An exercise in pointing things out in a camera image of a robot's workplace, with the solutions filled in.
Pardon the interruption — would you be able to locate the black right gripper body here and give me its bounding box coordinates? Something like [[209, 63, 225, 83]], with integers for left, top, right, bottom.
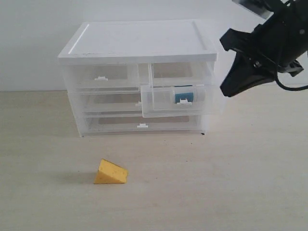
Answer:
[[220, 0, 308, 77]]

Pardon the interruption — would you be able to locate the teal bottle with white cap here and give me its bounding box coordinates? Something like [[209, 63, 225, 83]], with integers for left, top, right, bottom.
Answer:
[[171, 85, 205, 104]]

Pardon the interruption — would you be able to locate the white plastic drawer cabinet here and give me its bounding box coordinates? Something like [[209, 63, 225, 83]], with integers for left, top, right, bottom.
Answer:
[[58, 20, 217, 137]]

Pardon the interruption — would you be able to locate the clear middle wide drawer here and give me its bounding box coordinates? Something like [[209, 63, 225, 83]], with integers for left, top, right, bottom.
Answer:
[[71, 92, 141, 113]]

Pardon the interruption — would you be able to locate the clear wide drawer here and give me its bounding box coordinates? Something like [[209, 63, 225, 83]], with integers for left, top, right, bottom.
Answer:
[[80, 115, 205, 134], [71, 92, 141, 113]]

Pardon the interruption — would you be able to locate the clear bottom wide drawer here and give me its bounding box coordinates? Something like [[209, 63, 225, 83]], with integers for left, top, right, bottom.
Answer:
[[80, 115, 205, 134]]

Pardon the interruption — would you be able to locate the yellow cheese wedge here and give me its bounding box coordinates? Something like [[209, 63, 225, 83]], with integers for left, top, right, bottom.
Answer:
[[94, 159, 128, 184]]

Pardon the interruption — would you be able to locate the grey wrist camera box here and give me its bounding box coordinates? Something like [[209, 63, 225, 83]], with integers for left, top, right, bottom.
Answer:
[[232, 0, 272, 19]]

